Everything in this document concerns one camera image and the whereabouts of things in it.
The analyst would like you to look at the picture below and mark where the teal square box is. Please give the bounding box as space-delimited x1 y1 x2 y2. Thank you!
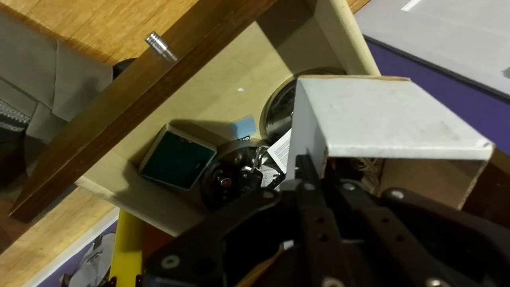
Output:
137 123 220 193

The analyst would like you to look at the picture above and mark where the small white drawer box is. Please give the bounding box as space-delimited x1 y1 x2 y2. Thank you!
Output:
285 73 496 212

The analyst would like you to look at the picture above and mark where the brown wooden cabinet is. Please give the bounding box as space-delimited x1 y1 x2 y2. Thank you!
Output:
464 148 510 230

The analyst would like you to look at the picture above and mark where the black car key fob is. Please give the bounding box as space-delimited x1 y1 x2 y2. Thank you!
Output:
238 158 266 188

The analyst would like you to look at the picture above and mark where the white printed paper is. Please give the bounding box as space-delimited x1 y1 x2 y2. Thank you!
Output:
266 129 293 174

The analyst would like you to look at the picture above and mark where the black car key red button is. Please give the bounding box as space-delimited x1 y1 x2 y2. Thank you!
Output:
212 166 242 203

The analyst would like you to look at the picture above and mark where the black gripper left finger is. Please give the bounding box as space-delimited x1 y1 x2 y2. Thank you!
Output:
144 153 348 287

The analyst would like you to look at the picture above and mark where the light wood cabinet drawer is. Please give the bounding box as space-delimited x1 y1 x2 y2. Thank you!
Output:
7 0 384 238

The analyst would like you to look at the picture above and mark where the silver drawer knob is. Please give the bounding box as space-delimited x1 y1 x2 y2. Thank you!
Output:
145 30 180 64

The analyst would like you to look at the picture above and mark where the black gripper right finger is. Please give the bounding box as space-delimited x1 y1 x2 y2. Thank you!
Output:
338 180 510 287

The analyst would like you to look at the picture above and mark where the yellow stand pole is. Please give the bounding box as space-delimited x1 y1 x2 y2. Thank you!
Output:
109 207 147 287

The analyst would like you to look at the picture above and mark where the blue sticky note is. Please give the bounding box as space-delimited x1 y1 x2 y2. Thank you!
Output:
231 115 260 140

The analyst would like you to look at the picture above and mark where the grey bag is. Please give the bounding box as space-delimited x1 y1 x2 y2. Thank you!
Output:
0 13 117 188

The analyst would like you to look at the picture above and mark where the silver round bowl with keys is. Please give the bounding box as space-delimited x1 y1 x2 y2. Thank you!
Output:
198 139 278 212

